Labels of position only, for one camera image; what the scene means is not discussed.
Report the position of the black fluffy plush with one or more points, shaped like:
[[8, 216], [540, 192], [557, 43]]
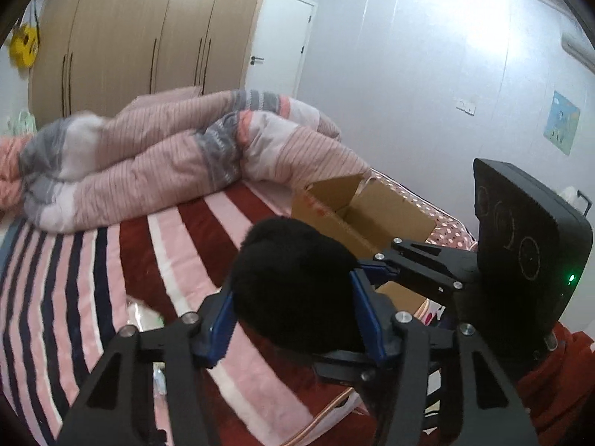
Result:
[[297, 283]]

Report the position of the wooden wardrobe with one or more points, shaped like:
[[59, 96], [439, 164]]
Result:
[[135, 32]]

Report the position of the white wall switch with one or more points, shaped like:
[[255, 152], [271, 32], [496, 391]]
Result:
[[465, 105]]

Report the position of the yellow toy guitar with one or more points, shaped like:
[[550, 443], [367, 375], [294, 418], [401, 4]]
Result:
[[23, 42]]

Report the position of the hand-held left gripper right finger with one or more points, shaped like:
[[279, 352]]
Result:
[[368, 320]]

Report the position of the person's right forearm red sleeve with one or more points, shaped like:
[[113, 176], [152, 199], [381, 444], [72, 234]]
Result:
[[562, 381]]

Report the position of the red pink striped blanket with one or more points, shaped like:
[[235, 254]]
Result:
[[153, 269]]

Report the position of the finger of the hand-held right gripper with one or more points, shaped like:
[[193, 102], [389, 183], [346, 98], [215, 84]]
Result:
[[427, 262], [344, 364]]

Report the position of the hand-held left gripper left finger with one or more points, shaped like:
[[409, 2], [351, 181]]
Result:
[[217, 332]]

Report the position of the wall poster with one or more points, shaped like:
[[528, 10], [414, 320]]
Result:
[[561, 123]]

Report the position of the white door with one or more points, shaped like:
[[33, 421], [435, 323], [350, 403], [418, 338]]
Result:
[[279, 42]]

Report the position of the clear plastic bag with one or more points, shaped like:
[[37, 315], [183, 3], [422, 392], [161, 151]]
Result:
[[146, 318]]

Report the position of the pink grey striped quilt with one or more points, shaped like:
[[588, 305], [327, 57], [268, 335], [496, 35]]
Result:
[[176, 158]]

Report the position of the pink polka dot sheet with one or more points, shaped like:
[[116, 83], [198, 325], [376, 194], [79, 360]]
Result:
[[446, 227]]

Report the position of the pink pillow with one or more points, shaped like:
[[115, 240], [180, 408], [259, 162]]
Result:
[[11, 167]]

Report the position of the white air conditioner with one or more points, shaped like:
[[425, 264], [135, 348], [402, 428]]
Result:
[[578, 46]]

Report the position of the cardboard box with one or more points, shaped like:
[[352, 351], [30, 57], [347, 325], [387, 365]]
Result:
[[372, 213]]

